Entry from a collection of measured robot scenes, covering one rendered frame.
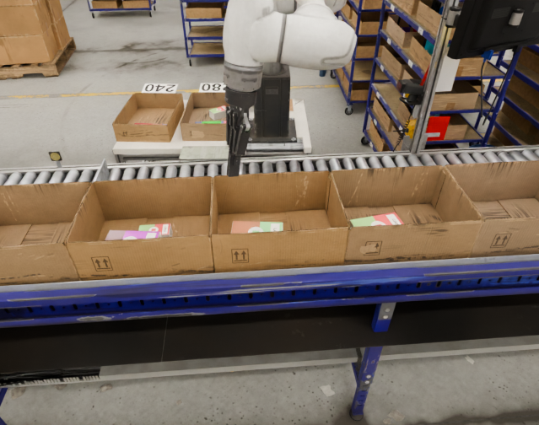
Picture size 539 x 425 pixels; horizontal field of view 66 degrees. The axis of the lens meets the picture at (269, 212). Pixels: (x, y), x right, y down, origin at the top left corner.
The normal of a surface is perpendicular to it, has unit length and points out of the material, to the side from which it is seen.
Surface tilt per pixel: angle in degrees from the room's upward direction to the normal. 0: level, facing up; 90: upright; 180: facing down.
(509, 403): 0
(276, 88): 90
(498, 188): 89
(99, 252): 90
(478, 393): 0
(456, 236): 90
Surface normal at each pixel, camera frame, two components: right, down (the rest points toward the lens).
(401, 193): 0.07, 0.62
